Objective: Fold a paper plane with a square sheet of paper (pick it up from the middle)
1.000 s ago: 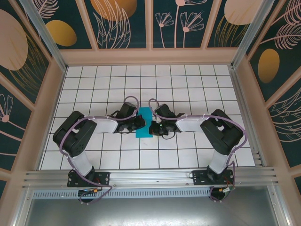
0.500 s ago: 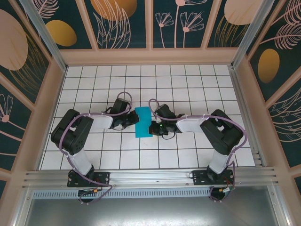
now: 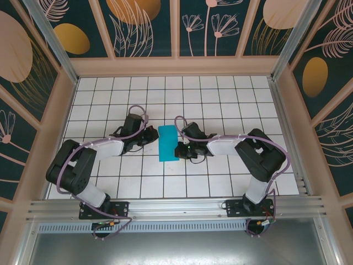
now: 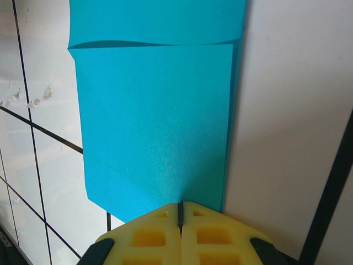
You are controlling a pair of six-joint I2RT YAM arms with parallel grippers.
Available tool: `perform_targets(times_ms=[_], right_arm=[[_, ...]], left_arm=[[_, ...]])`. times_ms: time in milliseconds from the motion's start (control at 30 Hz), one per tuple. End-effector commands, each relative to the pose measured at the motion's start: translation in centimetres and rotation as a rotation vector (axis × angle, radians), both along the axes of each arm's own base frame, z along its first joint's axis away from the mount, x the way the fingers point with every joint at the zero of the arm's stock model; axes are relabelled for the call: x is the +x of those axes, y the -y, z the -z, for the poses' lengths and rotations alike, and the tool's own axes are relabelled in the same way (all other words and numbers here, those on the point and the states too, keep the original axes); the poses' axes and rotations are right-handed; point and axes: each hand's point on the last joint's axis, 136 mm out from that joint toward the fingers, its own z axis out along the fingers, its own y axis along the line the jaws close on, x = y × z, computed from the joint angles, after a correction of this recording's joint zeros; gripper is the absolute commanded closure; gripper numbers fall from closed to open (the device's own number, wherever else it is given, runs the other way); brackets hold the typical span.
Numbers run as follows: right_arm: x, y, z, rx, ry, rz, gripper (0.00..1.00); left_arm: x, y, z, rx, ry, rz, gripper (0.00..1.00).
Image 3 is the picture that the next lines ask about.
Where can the aluminium frame post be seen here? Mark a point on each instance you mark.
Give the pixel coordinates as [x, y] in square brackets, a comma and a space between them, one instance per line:
[296, 38]
[52, 41]

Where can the long aluminium mounting rail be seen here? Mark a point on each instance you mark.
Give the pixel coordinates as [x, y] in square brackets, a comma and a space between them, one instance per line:
[176, 209]

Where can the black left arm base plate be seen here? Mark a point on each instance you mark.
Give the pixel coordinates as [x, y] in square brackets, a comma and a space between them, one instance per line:
[121, 209]

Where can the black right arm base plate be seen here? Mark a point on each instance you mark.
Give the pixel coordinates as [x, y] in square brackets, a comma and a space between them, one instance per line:
[234, 208]

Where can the grey metal shelf plate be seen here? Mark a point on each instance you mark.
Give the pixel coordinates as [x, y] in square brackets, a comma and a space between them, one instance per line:
[176, 248]

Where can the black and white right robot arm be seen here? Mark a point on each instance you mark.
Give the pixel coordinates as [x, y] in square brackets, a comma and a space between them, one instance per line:
[260, 157]

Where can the blue cloth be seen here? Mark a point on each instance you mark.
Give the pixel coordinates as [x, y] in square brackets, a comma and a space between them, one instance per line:
[167, 143]

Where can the aluminium table side rail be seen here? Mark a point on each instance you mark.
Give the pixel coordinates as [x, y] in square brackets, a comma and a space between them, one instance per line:
[286, 127]

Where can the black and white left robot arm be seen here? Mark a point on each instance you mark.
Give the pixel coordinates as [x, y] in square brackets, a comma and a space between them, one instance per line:
[71, 168]

